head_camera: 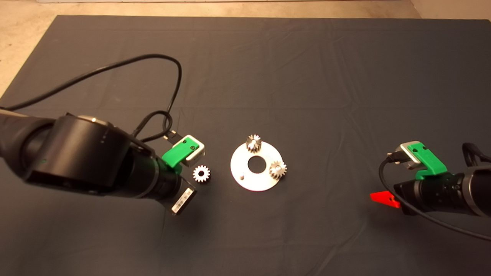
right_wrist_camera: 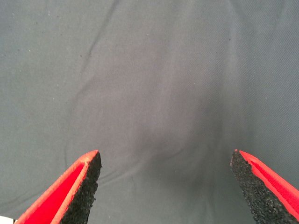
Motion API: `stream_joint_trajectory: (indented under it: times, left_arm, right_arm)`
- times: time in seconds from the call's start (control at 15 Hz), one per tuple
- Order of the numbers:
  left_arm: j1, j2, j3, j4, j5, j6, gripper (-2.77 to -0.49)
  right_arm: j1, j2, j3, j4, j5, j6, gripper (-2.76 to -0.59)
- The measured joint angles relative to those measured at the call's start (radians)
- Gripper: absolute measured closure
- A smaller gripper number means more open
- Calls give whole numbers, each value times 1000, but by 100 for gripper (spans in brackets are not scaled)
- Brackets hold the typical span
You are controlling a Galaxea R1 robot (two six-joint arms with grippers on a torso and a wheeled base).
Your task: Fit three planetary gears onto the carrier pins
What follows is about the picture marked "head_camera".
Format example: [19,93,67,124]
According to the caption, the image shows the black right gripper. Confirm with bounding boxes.
[370,172,466,215]

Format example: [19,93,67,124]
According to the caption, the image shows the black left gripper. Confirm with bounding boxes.
[152,163,198,216]

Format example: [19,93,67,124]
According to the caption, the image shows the small steel planetary gear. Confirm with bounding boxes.
[246,134,262,153]
[193,165,211,183]
[269,160,287,179]

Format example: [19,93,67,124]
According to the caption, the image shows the round metal carrier plate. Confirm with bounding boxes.
[230,140,283,191]

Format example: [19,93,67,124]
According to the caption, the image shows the dark grey table cloth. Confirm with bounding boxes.
[0,15,491,276]

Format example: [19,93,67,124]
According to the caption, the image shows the black right camera cable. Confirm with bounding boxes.
[379,153,491,242]

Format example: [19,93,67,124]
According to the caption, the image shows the black camera cable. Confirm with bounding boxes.
[0,54,183,144]
[379,153,491,242]

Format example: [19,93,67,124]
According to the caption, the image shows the green left camera mount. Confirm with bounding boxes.
[162,139,200,169]

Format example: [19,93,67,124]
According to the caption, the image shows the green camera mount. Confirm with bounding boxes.
[407,142,448,181]
[162,139,200,169]

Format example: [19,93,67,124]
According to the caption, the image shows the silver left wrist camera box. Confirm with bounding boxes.
[180,135,206,167]

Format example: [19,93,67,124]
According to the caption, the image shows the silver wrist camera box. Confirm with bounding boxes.
[399,143,422,170]
[180,135,206,167]

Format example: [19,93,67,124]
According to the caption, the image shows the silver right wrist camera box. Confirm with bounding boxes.
[399,143,422,170]

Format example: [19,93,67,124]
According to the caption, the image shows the green right camera mount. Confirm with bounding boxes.
[407,142,448,181]

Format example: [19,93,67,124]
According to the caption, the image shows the black left camera cable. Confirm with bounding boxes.
[0,54,183,144]

